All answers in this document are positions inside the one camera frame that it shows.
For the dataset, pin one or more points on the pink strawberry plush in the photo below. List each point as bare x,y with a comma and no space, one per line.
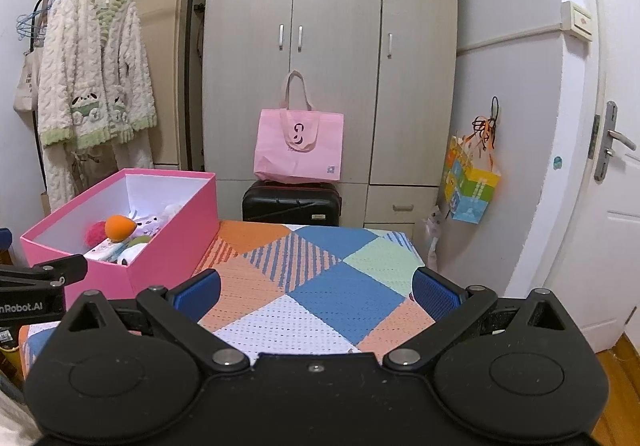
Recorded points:
95,233

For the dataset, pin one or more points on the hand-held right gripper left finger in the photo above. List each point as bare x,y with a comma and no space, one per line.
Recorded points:
200,293

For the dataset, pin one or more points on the green plush ball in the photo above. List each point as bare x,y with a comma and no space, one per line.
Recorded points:
141,239

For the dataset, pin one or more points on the white tissue pack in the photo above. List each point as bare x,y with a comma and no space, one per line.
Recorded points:
105,250

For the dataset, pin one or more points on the black suitcase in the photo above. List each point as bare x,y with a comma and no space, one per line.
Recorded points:
292,203

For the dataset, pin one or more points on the beige wooden board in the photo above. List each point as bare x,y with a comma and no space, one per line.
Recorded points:
145,36

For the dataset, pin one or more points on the pink tote bag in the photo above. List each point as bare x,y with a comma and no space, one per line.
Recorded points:
300,146

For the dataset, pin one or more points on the pink storage box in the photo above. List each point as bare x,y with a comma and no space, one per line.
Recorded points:
165,246

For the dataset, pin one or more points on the small teal wall sticker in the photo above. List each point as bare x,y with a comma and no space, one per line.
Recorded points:
557,161

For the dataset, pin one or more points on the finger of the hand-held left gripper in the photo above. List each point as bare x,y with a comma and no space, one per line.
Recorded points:
60,270

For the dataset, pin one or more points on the patchwork blanket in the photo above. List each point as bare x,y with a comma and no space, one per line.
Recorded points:
320,286

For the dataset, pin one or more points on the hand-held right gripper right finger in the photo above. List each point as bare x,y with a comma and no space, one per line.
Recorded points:
435,293

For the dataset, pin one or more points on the canvas tote bag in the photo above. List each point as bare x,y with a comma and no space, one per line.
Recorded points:
26,81

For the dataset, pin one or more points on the colourful gift bag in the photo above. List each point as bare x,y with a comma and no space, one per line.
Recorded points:
470,186

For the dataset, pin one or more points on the white plastic bag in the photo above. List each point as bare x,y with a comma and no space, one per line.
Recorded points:
433,231

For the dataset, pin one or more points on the white door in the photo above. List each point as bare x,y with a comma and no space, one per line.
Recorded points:
615,246

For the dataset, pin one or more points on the beige wall switch box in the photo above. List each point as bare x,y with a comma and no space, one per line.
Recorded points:
577,20

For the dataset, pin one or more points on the orange plush fruit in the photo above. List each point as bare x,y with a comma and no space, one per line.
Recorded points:
117,228

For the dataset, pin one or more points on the cream fleece robe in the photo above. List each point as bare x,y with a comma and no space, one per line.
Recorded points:
92,66

